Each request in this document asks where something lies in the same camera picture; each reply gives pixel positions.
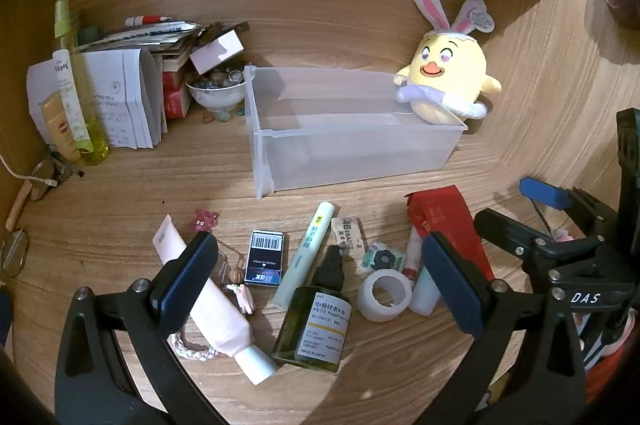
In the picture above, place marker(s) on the white tape roll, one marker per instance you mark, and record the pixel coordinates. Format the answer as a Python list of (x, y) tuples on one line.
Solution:
[(370, 305)]

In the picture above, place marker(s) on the tan eraser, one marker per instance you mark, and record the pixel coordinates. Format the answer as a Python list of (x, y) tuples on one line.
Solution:
[(347, 232)]

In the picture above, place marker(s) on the long mint green tube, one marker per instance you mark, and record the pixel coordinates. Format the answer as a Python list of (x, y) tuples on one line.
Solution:
[(305, 250)]

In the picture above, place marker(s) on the pink cream tube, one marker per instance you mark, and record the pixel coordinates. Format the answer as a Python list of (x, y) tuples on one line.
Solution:
[(225, 320)]

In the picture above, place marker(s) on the pink bear charm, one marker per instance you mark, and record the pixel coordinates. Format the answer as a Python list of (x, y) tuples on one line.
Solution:
[(205, 221)]

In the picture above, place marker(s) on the short mint white tube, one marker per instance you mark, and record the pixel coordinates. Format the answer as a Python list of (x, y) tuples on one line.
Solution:
[(425, 297)]

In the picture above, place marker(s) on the clear plastic storage bin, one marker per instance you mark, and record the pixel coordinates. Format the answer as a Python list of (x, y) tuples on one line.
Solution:
[(350, 145)]

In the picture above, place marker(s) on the yellow green spray bottle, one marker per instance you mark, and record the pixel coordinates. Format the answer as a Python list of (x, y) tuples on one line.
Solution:
[(92, 140)]

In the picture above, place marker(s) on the folded white paper stack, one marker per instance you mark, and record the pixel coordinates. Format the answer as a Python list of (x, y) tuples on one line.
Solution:
[(125, 105)]

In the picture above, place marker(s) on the yellow chick plush toy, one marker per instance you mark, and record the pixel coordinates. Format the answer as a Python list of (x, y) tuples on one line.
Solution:
[(450, 65)]

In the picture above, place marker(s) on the red carton box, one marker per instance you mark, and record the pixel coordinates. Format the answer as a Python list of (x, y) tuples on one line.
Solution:
[(450, 210)]

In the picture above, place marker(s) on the clear glass pebble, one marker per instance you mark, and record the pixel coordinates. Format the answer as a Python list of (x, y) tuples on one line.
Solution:
[(223, 117)]

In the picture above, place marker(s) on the white porcelain bowl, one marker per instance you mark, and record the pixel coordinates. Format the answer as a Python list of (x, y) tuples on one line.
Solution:
[(215, 97)]

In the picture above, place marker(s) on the pile of glass pebbles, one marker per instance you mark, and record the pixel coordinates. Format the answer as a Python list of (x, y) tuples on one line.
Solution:
[(217, 77)]

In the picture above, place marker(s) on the blue staple box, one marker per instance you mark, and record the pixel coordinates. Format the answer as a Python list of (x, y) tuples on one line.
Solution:
[(265, 260)]

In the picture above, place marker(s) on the white red lip balm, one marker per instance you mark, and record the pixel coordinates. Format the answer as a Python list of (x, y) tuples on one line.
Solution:
[(414, 250)]

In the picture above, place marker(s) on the dark eyeglasses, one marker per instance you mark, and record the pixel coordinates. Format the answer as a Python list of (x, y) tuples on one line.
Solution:
[(52, 172)]

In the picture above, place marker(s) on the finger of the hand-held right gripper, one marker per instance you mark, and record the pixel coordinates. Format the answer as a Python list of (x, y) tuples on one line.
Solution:
[(505, 227), (545, 195)]

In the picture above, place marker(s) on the stack of booklets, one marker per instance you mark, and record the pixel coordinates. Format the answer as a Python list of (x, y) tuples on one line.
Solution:
[(165, 36)]

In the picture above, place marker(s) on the dark green pump bottle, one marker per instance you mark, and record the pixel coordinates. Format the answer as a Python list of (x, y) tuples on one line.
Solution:
[(312, 325)]

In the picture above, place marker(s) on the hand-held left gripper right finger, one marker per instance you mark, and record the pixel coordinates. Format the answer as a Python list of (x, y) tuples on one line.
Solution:
[(450, 275)]

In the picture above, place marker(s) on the red white carton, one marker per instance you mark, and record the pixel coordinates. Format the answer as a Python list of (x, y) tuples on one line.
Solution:
[(177, 105), (172, 81)]

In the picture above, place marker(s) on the small white box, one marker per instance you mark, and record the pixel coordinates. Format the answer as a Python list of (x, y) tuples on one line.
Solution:
[(220, 50)]

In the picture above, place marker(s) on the yellow orange tube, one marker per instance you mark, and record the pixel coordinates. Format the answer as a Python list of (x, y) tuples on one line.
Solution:
[(57, 125)]

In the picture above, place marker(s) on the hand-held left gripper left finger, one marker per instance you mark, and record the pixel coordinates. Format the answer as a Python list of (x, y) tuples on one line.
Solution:
[(190, 270)]

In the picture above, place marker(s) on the green flower print eraser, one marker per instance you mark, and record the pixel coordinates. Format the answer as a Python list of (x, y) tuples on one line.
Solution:
[(382, 257)]

